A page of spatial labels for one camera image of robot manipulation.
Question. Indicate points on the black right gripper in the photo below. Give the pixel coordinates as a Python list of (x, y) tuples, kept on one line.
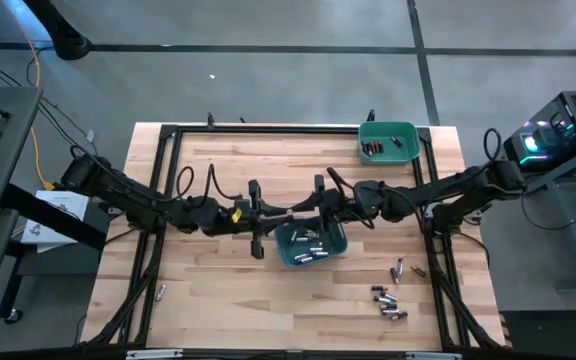
[(321, 185)]

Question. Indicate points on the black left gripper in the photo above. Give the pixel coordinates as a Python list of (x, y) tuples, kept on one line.
[(257, 245)]

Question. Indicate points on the dark teal plastic bin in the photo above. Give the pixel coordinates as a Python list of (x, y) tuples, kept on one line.
[(285, 250)]

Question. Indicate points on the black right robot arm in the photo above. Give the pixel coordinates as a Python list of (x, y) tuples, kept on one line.
[(448, 190)]

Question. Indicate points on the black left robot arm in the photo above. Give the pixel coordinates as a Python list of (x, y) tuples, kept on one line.
[(133, 197)]

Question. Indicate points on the green plastic bin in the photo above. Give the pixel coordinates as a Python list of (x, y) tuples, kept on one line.
[(388, 156)]

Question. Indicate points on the black table clamp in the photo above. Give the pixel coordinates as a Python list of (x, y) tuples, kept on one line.
[(370, 116), (210, 120)]

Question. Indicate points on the small white tag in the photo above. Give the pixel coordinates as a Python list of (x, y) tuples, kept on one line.
[(89, 135)]

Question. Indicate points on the white paper sheet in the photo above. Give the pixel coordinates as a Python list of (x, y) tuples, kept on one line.
[(68, 202)]

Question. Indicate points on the black support beam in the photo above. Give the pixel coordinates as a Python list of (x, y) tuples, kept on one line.
[(53, 216)]

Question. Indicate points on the black stand foot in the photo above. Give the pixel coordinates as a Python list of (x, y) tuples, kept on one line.
[(68, 45)]

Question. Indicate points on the black hazard-striped mat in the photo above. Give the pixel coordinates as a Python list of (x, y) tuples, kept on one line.
[(548, 335)]

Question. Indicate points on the black table leg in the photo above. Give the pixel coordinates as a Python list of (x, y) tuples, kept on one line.
[(10, 280)]

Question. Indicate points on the grey side table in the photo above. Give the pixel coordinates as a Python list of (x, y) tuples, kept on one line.
[(3, 165)]

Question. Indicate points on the black caster wheel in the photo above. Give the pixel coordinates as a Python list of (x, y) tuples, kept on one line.
[(14, 316)]

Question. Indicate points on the black aluminium table frame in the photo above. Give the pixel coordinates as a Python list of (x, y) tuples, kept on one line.
[(268, 129)]

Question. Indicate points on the silver metal bracket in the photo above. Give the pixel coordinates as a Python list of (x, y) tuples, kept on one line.
[(154, 354), (433, 356)]

